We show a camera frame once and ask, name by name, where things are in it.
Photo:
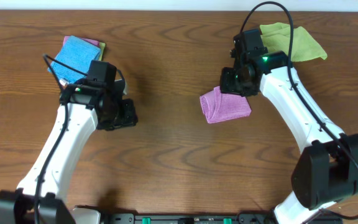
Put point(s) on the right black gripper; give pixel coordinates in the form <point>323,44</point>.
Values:
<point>229,81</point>

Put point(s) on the green crumpled cloth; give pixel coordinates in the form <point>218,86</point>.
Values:
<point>276,37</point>

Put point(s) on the pink folded cloth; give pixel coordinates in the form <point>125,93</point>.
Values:
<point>91,41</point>

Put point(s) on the purple microfiber cloth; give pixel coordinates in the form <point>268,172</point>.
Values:
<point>218,107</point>

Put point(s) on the green folded cloth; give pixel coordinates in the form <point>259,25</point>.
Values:
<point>102,46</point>

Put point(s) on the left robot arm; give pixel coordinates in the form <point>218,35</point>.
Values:
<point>85,107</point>

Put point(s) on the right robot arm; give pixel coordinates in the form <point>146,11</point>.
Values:
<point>327,170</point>

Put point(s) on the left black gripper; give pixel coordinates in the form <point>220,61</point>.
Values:
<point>127,113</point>

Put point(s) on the blue folded cloth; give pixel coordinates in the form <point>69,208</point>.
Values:
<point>77,54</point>

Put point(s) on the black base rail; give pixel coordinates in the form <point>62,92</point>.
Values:
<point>128,218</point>

